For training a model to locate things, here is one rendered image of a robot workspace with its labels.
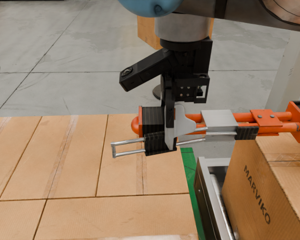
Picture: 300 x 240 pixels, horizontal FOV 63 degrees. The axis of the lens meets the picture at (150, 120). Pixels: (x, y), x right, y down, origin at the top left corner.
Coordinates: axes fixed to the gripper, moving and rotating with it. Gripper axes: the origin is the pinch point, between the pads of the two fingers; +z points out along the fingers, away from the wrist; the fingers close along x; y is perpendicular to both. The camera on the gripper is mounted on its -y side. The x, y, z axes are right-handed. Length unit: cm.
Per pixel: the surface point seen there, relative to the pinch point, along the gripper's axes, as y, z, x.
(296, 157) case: 35.6, 13.1, 2.4
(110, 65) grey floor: -47, 108, 272
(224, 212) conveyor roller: 26, 53, 12
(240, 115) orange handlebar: 17.5, -1.0, 2.9
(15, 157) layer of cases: -68, 53, 46
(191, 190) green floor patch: 28, 108, 63
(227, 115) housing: 14.2, -1.6, 2.0
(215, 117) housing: 11.4, -1.6, 1.4
